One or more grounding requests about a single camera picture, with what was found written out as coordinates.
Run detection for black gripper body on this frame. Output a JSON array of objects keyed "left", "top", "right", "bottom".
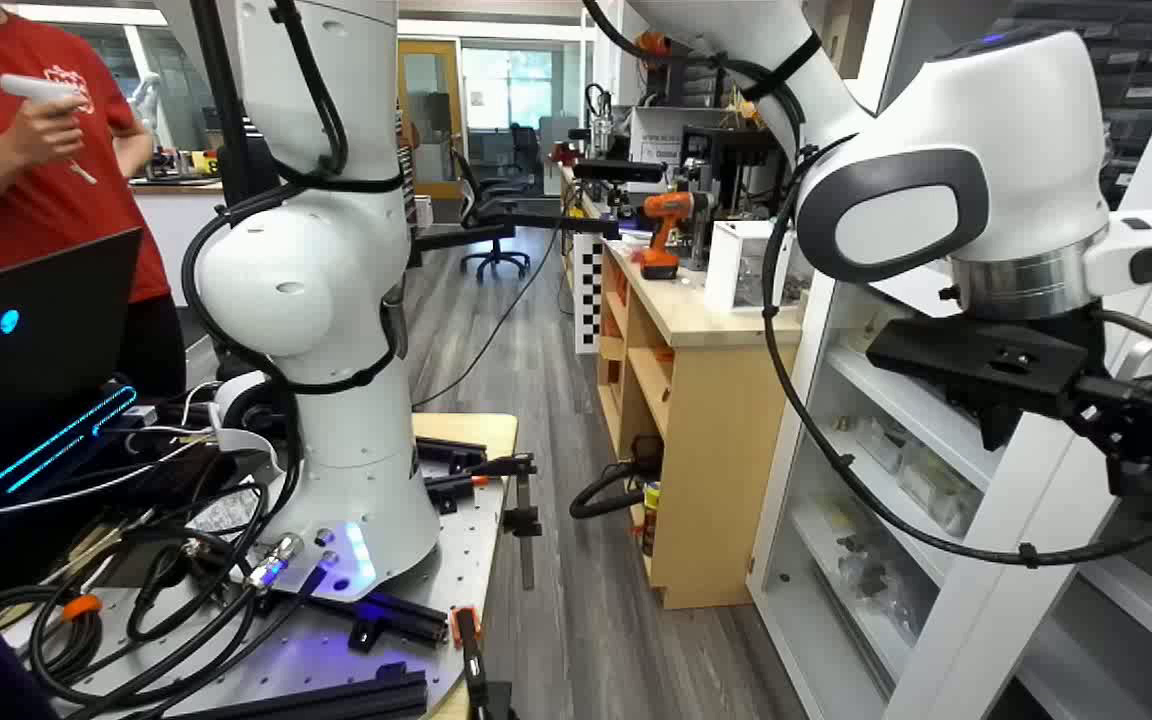
[{"left": 975, "top": 315, "right": 1152, "bottom": 472}]

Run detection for white handheld controller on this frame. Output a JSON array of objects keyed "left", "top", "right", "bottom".
[{"left": 0, "top": 73, "right": 87, "bottom": 112}]

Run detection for bare person hand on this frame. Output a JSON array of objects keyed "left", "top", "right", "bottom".
[{"left": 9, "top": 91, "right": 96, "bottom": 172}]

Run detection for clear plastic parts bag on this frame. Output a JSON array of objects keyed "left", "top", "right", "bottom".
[
  {"left": 868, "top": 424, "right": 987, "bottom": 537},
  {"left": 826, "top": 531, "right": 929, "bottom": 633}
]

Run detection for white glass shelf cabinet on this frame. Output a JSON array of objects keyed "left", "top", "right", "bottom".
[{"left": 745, "top": 0, "right": 1152, "bottom": 720}]

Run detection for light wooden cabinet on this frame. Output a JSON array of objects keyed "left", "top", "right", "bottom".
[{"left": 591, "top": 236, "right": 807, "bottom": 613}]

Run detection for white box clear window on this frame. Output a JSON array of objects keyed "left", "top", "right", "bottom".
[{"left": 702, "top": 218, "right": 807, "bottom": 321}]

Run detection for black benchtop machine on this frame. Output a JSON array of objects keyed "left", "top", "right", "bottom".
[{"left": 670, "top": 126, "right": 793, "bottom": 253}]

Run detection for black white checkerboard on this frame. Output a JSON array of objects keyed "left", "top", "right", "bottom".
[{"left": 571, "top": 230, "right": 609, "bottom": 357}]

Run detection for black bar clamp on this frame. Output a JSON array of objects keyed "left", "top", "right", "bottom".
[{"left": 411, "top": 437, "right": 546, "bottom": 593}]

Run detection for black office chair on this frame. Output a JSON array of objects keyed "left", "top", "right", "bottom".
[{"left": 453, "top": 147, "right": 535, "bottom": 284}]

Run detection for black aluminium extrusion bar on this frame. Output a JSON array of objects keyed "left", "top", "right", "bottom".
[{"left": 178, "top": 660, "right": 430, "bottom": 720}]

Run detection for black stand pole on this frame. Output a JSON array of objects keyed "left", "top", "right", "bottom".
[{"left": 187, "top": 0, "right": 280, "bottom": 211}]

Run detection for person in red shirt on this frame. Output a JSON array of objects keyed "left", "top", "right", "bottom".
[{"left": 0, "top": 0, "right": 193, "bottom": 405}]

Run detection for black laptop blue logo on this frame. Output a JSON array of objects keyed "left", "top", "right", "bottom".
[{"left": 0, "top": 225, "right": 146, "bottom": 416}]

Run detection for black box blue light strips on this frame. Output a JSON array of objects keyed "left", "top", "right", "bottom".
[{"left": 0, "top": 379, "right": 142, "bottom": 553}]

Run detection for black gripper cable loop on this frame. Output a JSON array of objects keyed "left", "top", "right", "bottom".
[{"left": 755, "top": 131, "right": 1152, "bottom": 572}]

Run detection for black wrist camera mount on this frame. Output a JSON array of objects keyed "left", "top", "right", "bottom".
[{"left": 862, "top": 315, "right": 1094, "bottom": 410}]

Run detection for orange cordless drill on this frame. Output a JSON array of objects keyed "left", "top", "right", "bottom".
[{"left": 636, "top": 189, "right": 699, "bottom": 284}]

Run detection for thick black hose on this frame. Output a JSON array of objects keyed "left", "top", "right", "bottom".
[{"left": 562, "top": 437, "right": 668, "bottom": 523}]

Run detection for orange handled clamp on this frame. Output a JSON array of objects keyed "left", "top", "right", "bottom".
[{"left": 453, "top": 606, "right": 521, "bottom": 720}]

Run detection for small black bracket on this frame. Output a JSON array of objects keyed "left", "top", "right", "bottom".
[{"left": 346, "top": 593, "right": 453, "bottom": 656}]

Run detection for yellow door frame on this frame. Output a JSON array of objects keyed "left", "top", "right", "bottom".
[{"left": 394, "top": 38, "right": 467, "bottom": 204}]

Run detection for silver cable connector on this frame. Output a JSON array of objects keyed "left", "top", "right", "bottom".
[{"left": 247, "top": 531, "right": 309, "bottom": 593}]

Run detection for thick black table cable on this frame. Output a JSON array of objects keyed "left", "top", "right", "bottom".
[{"left": 0, "top": 523, "right": 289, "bottom": 714}]

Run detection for orange cable clip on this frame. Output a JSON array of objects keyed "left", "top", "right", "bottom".
[{"left": 57, "top": 593, "right": 107, "bottom": 629}]

